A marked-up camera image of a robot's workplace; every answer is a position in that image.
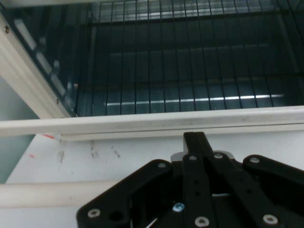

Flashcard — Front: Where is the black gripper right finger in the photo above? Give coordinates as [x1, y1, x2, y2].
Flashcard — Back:
[194, 132, 304, 228]

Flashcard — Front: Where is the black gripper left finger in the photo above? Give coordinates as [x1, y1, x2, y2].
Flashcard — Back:
[76, 132, 215, 228]

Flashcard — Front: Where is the cream toaster oven body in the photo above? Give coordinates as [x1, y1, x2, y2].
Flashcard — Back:
[0, 0, 304, 119]

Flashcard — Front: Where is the oven wire rack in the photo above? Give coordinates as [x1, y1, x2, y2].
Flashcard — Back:
[76, 0, 304, 116]

